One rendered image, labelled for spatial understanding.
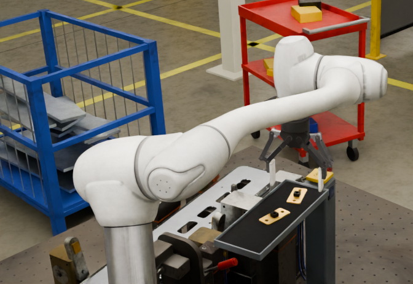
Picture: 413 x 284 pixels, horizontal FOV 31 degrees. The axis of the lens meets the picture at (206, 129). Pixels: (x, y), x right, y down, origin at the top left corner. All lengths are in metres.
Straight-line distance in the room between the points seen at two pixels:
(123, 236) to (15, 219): 3.03
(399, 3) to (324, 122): 2.20
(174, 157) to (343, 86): 0.53
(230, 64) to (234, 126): 4.77
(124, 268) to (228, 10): 4.78
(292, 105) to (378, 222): 1.24
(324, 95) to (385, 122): 3.66
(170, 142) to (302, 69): 0.53
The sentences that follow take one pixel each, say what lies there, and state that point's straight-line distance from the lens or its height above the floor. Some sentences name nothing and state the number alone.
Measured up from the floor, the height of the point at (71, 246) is 1.08.
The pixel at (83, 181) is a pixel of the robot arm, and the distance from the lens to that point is 1.57.
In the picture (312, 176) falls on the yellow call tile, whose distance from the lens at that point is 2.20.
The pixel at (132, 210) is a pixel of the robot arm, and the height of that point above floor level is 1.44.
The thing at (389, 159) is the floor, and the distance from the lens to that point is 4.88.
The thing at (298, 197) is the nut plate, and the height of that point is 1.16.
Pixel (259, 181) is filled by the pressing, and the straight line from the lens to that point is 2.52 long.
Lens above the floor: 2.20
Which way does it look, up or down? 24 degrees down
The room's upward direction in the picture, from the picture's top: 4 degrees counter-clockwise
